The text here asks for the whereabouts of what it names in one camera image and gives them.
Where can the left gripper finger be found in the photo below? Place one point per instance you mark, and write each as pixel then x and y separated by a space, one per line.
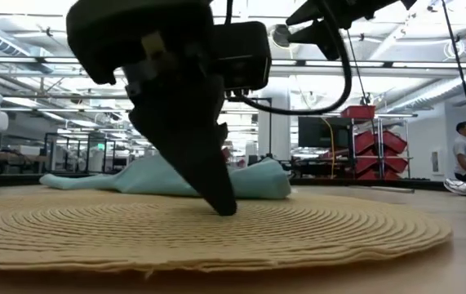
pixel 192 155

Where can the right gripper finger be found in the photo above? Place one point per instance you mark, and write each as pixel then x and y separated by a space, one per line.
pixel 318 36
pixel 351 8

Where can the teal cloth napkin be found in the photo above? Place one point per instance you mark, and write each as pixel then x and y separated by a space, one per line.
pixel 265 179

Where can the round yellow woven placemat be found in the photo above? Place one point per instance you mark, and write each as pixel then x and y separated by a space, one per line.
pixel 94 232

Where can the silver knife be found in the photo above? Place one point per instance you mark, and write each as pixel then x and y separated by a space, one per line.
pixel 391 189

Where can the red box on rack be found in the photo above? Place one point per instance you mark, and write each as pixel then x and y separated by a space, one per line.
pixel 357 112

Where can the white building column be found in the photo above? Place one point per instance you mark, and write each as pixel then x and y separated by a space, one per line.
pixel 279 134

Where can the black monitor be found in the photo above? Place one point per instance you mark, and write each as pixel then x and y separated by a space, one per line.
pixel 318 132

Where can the silver metal shelf rack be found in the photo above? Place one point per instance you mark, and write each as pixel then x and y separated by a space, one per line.
pixel 396 116

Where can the thin black slanted pole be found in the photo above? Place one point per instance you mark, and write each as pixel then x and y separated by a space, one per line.
pixel 464 81

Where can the cluttered background workbench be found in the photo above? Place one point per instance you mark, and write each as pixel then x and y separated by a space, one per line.
pixel 12 157

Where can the person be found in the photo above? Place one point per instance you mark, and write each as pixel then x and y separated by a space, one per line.
pixel 463 151

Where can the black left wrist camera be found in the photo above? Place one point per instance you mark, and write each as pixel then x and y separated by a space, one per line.
pixel 240 53

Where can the black metal cage frame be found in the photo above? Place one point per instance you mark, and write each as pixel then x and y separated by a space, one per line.
pixel 45 155

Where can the grey wall panel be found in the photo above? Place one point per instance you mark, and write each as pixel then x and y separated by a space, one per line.
pixel 435 161

